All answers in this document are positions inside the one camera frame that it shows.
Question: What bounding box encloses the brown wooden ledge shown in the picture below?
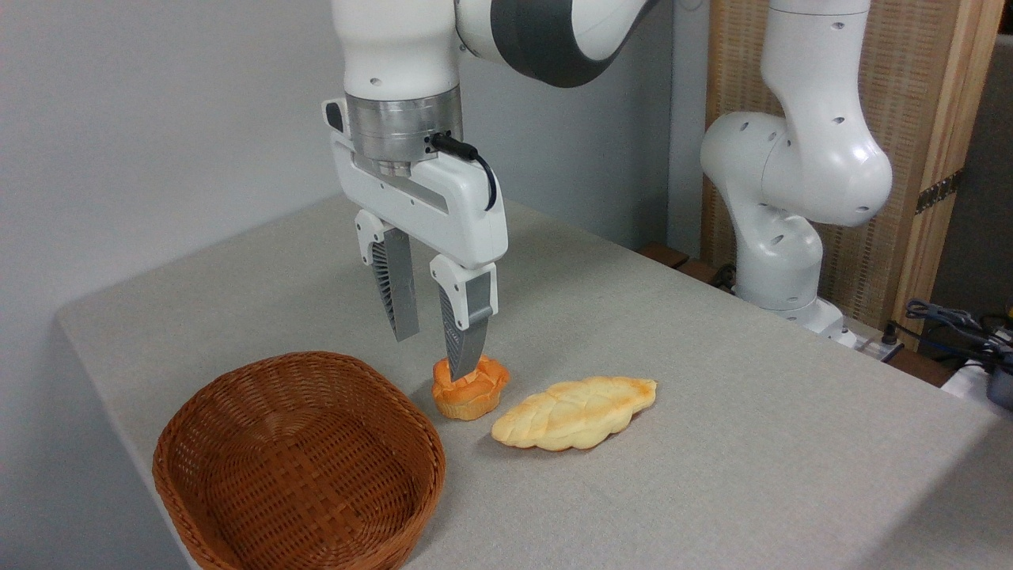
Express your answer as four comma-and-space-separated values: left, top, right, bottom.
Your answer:
637, 241, 738, 295

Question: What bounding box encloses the black metal hinge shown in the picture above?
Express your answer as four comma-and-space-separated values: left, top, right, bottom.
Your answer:
916, 169, 966, 215

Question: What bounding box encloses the wooden woven screen panel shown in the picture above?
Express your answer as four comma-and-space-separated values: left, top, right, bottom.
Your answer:
700, 0, 1007, 353

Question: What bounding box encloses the bundle of dark cables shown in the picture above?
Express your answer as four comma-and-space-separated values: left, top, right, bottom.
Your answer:
904, 298, 1013, 373

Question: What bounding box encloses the brown wicker basket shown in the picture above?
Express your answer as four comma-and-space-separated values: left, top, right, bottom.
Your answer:
152, 351, 447, 570

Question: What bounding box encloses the small round orange bread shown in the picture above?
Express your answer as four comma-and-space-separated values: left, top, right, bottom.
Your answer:
431, 355, 511, 422

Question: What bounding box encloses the long braided pale bread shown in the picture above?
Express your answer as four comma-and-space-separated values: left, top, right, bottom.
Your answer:
491, 376, 659, 453

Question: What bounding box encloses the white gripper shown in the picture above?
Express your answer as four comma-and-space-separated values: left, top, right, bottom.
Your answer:
322, 97, 510, 382

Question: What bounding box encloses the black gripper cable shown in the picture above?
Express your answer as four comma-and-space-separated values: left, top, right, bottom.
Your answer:
427, 132, 499, 213

